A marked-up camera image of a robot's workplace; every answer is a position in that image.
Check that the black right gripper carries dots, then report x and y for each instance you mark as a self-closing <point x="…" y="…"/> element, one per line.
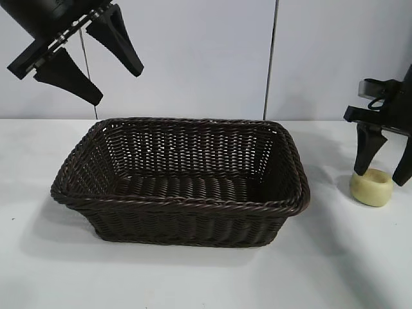
<point x="400" y="112"/>

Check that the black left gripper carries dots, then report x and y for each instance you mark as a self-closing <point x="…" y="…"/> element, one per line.
<point x="38" y="19"/>

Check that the pale yellow egg yolk pastry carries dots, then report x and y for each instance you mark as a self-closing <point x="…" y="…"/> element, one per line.
<point x="370" y="193"/>

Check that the dark brown woven wicker basket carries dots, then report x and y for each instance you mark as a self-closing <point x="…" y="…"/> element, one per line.
<point x="193" y="206"/>

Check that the thin vertical metal wall strip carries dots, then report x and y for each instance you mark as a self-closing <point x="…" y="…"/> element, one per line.
<point x="93" y="109"/>
<point x="270" y="64"/>

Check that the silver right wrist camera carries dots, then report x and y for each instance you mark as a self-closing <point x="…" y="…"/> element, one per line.
<point x="370" y="88"/>

